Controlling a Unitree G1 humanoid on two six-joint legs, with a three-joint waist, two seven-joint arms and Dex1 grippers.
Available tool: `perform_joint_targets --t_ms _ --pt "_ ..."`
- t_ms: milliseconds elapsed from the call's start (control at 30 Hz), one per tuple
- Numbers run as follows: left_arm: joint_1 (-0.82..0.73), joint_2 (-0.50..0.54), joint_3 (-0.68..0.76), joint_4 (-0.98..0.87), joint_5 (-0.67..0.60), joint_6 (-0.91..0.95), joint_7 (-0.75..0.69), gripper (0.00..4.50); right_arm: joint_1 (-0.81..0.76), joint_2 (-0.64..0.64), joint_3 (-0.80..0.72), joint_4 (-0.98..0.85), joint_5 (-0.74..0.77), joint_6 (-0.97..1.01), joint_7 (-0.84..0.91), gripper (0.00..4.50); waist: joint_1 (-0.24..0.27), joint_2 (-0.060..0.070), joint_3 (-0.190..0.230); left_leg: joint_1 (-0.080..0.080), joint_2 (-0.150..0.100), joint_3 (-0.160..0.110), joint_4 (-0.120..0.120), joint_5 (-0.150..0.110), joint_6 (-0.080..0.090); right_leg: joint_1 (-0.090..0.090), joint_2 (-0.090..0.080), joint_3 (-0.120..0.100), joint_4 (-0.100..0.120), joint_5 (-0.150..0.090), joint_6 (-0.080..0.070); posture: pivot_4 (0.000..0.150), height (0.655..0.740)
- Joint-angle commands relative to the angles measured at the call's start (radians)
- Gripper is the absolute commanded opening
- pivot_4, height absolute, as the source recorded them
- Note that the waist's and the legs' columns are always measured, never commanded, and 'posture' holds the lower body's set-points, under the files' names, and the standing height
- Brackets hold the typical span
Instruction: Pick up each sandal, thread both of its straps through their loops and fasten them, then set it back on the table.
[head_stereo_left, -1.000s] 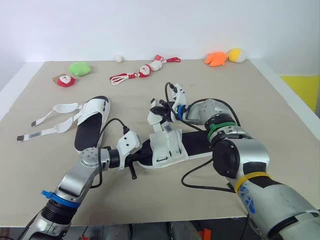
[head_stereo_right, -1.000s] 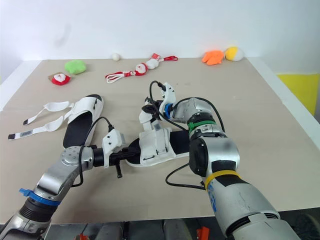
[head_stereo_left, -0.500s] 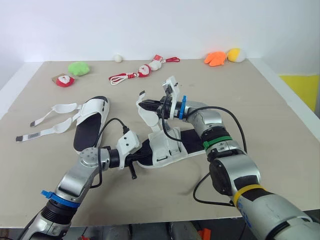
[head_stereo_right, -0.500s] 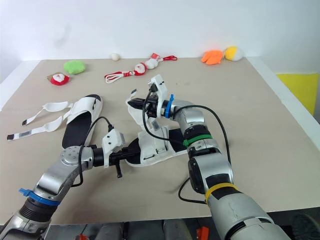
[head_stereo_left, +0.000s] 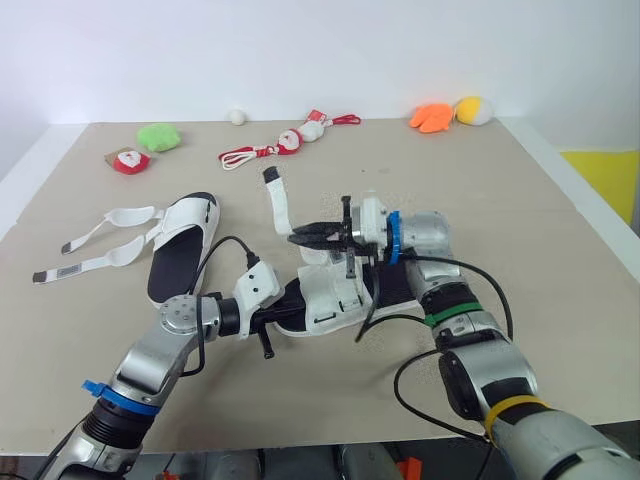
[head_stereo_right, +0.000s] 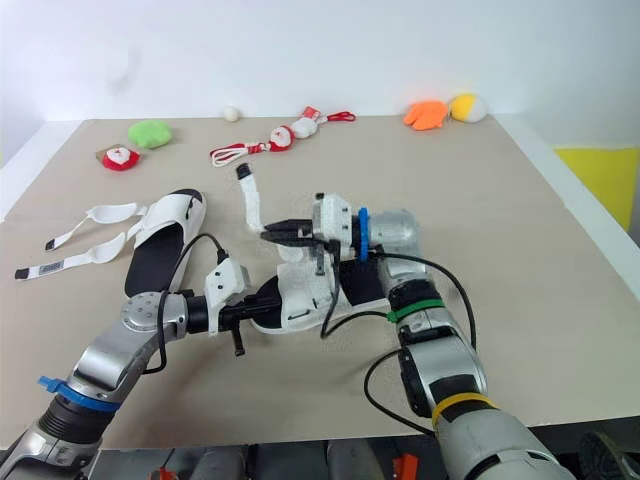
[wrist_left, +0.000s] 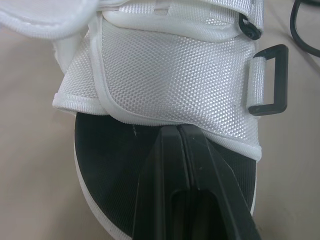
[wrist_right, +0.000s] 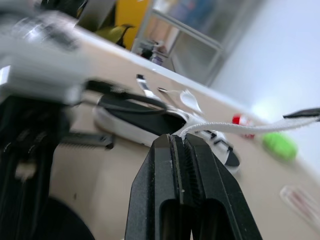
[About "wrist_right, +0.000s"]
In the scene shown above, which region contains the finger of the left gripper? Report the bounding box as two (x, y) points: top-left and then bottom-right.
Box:
(59, 131), (116, 151)
(85, 79), (132, 98)

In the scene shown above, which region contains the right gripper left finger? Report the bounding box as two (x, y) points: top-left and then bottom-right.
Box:
(124, 133), (191, 240)

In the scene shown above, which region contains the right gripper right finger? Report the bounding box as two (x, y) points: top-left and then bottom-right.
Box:
(179, 133), (264, 240)

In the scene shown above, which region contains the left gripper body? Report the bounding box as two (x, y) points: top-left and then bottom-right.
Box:
(0, 96), (73, 240)

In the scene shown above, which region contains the white sandal with black insole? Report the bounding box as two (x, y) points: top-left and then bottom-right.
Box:
(199, 128), (241, 176)
(91, 73), (320, 149)

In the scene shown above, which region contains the yellow board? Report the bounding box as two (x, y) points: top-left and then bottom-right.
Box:
(113, 0), (154, 51)

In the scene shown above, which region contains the green plush toy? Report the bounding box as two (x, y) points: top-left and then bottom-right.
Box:
(260, 131), (299, 163)

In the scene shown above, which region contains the red and white plush toy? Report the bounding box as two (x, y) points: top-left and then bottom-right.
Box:
(231, 113), (256, 139)

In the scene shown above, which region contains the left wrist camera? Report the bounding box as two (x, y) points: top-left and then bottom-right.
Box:
(0, 58), (87, 105)

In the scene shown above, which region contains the red and white rope toy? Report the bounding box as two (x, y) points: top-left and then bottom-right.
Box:
(279, 184), (320, 227)

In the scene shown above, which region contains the grey metal shelf frame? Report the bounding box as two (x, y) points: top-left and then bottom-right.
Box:
(131, 6), (225, 87)

